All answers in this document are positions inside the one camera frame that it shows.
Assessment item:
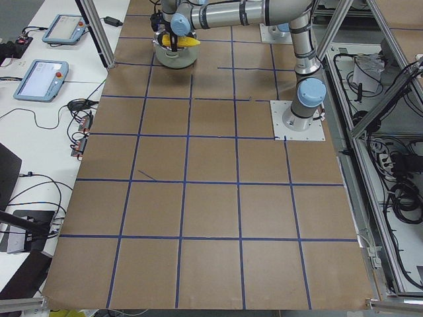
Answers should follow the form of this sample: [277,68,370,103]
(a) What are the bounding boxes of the yellow corn cob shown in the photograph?
[161,34,200,48]

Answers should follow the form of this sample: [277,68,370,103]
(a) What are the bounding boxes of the pale green cooking pot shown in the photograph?
[153,28,200,69]

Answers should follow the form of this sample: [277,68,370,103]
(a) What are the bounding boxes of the black power adapter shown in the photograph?
[104,17,123,27]

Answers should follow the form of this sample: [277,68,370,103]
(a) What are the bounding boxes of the upper teach pendant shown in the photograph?
[42,14,87,45]

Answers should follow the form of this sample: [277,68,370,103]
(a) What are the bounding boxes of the teach pendant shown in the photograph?
[42,14,87,45]
[13,59,69,102]

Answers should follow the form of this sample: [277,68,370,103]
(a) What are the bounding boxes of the lower teach pendant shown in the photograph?
[13,59,69,102]

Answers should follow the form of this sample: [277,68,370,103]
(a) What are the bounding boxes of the brown paper table cover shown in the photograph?
[43,1,373,310]

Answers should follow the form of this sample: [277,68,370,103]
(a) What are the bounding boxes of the crumpled white paper cup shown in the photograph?
[352,53,385,93]

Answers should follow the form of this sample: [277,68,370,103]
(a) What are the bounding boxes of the black laptop corner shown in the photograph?
[0,144,22,211]

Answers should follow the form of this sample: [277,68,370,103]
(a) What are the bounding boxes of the black box on desk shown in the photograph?
[1,210,56,254]

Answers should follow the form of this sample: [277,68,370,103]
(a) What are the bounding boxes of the aluminium frame post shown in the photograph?
[75,0,116,69]

